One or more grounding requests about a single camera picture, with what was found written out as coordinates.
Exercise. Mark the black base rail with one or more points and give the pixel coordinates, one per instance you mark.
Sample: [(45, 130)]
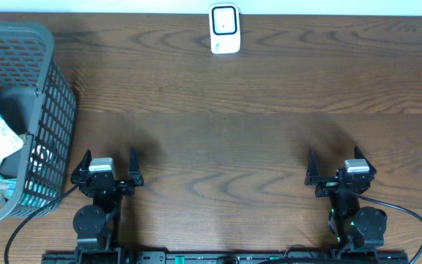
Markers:
[(188, 258)]

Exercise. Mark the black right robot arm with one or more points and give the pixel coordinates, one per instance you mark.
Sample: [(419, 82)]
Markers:
[(358, 229)]

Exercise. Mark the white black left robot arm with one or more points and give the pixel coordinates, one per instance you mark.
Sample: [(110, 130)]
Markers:
[(97, 225)]

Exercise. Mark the white barcode scanner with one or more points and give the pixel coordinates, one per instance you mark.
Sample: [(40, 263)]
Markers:
[(224, 22)]

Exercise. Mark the grey plastic shopping basket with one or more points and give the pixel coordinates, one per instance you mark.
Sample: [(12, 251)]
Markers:
[(37, 103)]

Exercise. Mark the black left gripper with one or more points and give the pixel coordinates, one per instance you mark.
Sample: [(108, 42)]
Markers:
[(105, 182)]

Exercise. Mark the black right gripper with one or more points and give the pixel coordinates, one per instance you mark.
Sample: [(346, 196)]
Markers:
[(313, 177)]

